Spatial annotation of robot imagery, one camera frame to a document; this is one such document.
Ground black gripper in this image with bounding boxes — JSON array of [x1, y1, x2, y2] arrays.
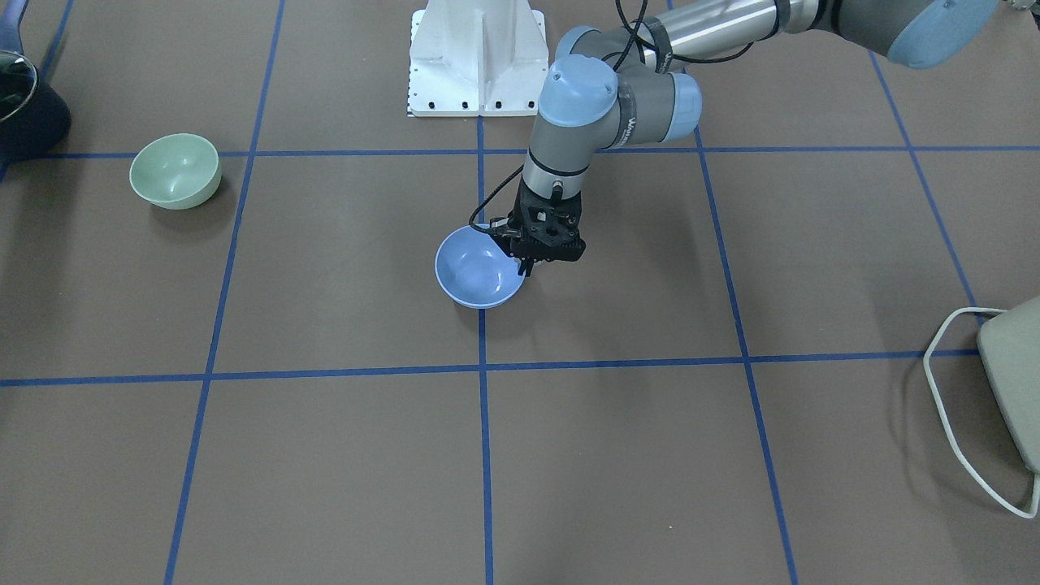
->
[[506, 181, 586, 278]]

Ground blue bowl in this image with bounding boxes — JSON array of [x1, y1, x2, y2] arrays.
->
[[434, 226, 525, 310]]

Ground green bowl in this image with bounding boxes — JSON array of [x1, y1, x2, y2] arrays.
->
[[128, 133, 223, 210]]

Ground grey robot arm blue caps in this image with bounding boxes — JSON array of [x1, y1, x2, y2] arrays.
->
[[489, 1, 998, 277]]

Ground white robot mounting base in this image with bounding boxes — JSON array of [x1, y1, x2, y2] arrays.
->
[[406, 1, 549, 118]]

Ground beige box device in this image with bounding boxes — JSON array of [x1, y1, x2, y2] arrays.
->
[[977, 297, 1039, 473]]

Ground dark round pot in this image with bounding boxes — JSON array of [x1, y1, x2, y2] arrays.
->
[[1, 50, 72, 164]]

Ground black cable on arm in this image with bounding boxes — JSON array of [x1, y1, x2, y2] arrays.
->
[[469, 0, 777, 238]]

